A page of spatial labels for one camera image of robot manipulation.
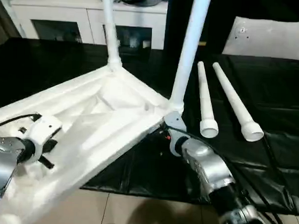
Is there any black cabinet with gold label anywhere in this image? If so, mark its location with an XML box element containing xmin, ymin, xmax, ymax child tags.
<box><xmin>164</xmin><ymin>0</ymin><xmax>241</xmax><ymax>56</ymax></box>

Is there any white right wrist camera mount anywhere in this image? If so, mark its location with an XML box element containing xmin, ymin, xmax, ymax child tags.
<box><xmin>162</xmin><ymin>111</ymin><xmax>187</xmax><ymax>156</ymax></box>

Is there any white plastic table top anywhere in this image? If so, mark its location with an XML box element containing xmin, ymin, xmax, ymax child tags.
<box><xmin>0</xmin><ymin>58</ymin><xmax>186</xmax><ymax>224</ymax></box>

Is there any white sideboard cabinet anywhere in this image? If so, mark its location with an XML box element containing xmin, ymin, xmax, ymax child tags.
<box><xmin>8</xmin><ymin>0</ymin><xmax>169</xmax><ymax>50</ymax></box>

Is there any black table mat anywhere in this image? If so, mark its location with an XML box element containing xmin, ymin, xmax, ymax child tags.
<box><xmin>0</xmin><ymin>37</ymin><xmax>299</xmax><ymax>216</ymax></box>

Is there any grey curtain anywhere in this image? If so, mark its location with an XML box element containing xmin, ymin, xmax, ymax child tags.
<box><xmin>0</xmin><ymin>0</ymin><xmax>23</xmax><ymax>52</ymax></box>

